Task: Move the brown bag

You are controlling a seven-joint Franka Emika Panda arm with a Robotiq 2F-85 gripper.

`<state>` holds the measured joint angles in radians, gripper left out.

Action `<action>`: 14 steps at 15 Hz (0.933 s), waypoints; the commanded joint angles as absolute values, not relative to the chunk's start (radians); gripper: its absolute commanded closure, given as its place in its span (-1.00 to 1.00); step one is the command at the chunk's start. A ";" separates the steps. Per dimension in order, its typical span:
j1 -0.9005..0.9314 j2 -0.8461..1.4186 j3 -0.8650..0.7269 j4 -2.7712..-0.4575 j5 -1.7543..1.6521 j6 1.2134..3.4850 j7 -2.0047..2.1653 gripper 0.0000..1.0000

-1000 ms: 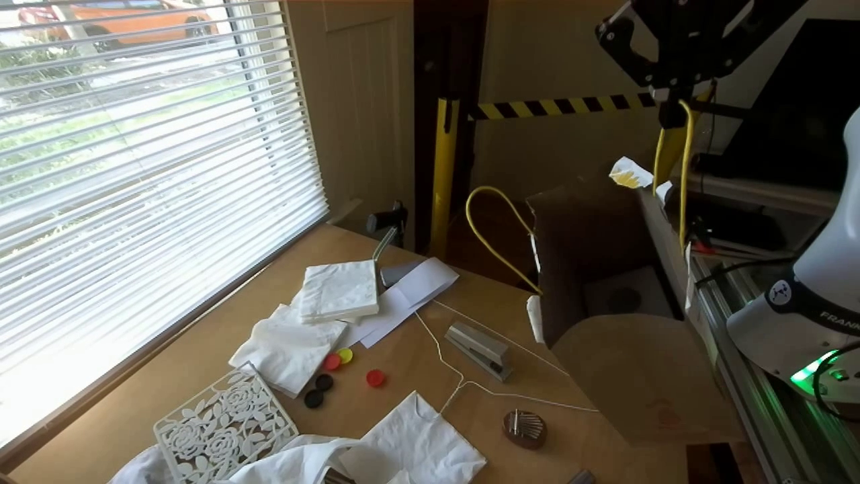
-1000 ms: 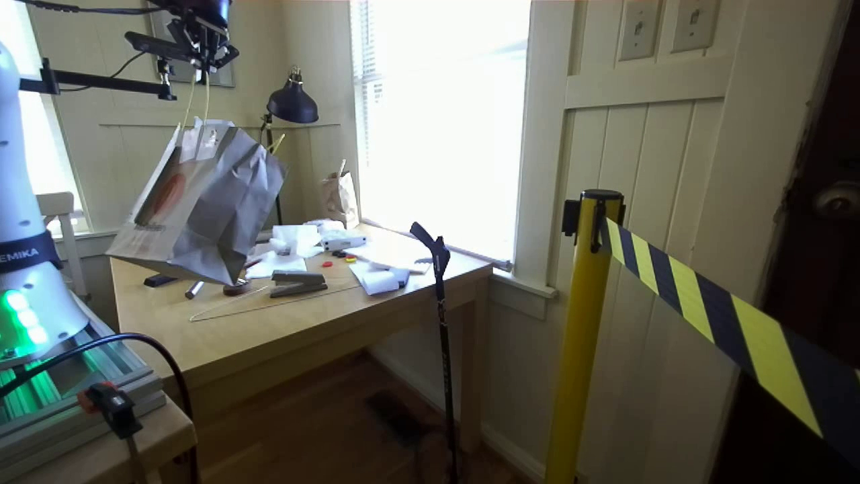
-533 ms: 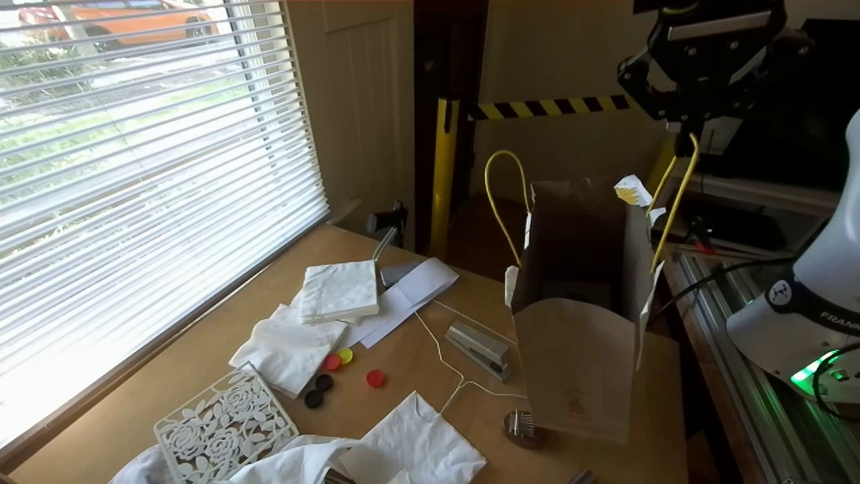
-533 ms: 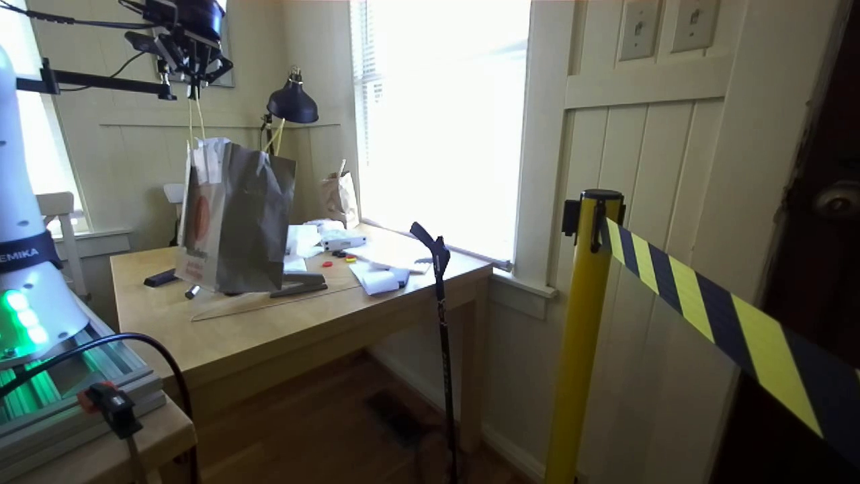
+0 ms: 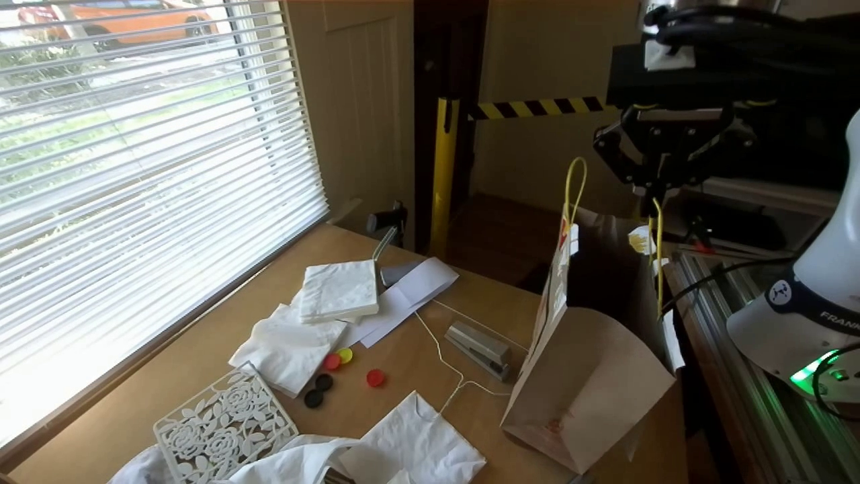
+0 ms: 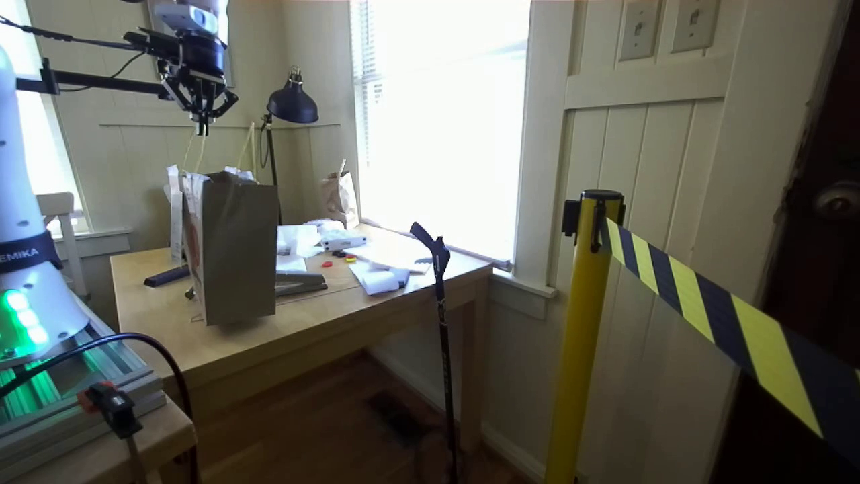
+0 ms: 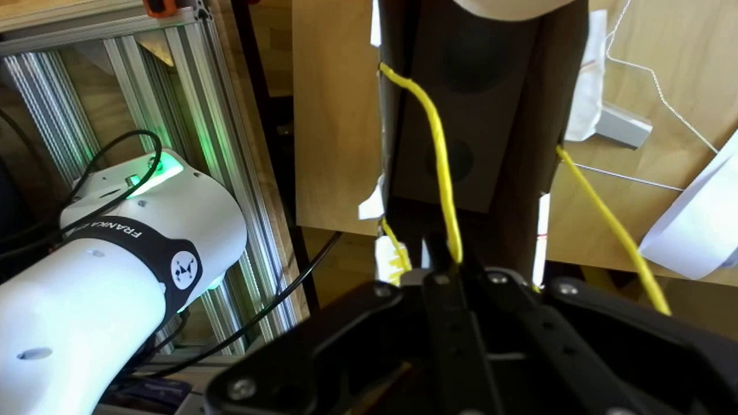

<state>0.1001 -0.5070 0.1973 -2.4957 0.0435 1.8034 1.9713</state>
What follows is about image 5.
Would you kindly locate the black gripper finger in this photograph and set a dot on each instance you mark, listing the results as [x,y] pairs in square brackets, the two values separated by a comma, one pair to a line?
[715,157]
[627,157]

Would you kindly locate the white window blinds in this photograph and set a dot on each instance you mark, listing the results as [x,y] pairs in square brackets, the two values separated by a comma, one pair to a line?
[179,135]

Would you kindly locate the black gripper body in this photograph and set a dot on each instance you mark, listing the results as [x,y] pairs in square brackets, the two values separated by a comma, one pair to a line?
[682,123]

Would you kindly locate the aluminium rail base frame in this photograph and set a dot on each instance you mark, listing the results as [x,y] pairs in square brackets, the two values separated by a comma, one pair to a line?
[761,411]

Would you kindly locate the yellow black striped belt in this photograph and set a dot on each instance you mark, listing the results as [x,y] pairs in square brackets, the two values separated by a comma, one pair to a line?
[539,107]

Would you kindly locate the black box device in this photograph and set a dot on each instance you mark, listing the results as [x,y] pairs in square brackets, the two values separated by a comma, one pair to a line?
[742,224]

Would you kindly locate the red bottle cap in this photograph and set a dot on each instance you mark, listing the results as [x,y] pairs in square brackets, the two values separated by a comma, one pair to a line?
[332,363]
[378,376]

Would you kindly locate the flat white napkin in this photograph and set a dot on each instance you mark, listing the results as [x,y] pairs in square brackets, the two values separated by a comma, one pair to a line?
[418,445]

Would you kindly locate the white shelf unit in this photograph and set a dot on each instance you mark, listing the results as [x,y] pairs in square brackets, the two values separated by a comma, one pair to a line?
[808,200]

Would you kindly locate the wooden table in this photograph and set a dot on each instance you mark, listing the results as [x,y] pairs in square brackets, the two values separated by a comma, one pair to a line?
[198,359]

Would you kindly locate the yellow bottle cap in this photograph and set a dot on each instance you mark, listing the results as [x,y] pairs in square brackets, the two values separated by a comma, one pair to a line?
[346,356]

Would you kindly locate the grey stapler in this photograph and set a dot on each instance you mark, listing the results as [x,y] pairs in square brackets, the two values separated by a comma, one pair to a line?
[480,346]

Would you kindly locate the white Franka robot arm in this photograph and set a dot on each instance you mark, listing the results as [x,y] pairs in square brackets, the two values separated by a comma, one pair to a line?
[835,270]

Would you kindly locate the white lattice plastic tray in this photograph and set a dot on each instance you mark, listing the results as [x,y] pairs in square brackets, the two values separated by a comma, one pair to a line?
[225,426]

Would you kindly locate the black bottle cap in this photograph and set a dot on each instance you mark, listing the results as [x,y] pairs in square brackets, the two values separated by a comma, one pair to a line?
[323,381]
[312,399]

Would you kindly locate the brown paper takeaway bag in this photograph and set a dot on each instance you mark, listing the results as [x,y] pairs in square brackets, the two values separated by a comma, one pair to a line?
[581,384]

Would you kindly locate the yellow stanchion post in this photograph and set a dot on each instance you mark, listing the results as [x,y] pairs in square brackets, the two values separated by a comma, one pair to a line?
[445,178]

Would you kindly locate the folded white napkin stack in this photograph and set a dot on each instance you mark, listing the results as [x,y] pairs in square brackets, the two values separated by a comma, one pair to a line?
[339,289]

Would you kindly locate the crumpled white napkin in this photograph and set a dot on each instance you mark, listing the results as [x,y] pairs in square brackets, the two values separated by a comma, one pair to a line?
[287,349]

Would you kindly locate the white crumpled paper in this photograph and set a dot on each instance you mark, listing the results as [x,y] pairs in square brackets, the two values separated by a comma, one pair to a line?
[414,286]

